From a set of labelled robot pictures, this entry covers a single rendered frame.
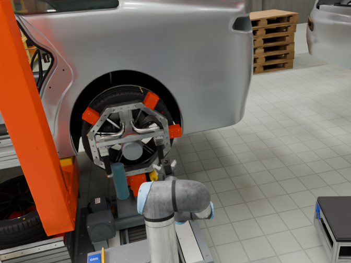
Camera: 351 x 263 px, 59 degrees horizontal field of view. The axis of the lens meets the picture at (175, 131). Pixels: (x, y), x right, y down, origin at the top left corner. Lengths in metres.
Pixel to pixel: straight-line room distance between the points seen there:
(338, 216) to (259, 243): 0.59
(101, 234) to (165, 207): 1.21
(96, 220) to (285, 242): 1.38
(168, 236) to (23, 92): 0.97
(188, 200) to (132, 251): 0.87
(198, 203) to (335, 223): 1.30
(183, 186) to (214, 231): 1.51
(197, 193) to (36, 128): 0.93
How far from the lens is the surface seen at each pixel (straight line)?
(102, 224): 2.25
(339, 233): 2.23
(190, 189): 1.13
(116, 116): 2.34
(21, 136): 1.75
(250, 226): 2.66
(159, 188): 1.13
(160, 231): 1.18
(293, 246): 2.56
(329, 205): 2.42
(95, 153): 2.18
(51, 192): 1.91
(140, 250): 1.92
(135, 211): 2.55
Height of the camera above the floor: 1.83
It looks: 26 degrees down
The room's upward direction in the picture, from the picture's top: 6 degrees counter-clockwise
